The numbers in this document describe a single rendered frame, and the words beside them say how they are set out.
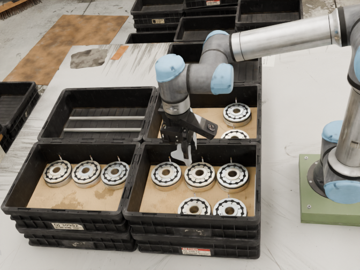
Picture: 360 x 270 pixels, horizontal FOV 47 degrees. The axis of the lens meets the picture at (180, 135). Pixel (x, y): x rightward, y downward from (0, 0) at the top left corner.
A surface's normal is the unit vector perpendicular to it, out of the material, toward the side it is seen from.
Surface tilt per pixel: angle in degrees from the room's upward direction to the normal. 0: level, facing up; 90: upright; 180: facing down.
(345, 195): 96
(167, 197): 0
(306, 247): 0
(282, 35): 45
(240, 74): 0
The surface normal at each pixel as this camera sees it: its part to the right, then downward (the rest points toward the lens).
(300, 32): -0.35, 0.09
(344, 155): -0.70, 0.54
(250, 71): -0.15, -0.70
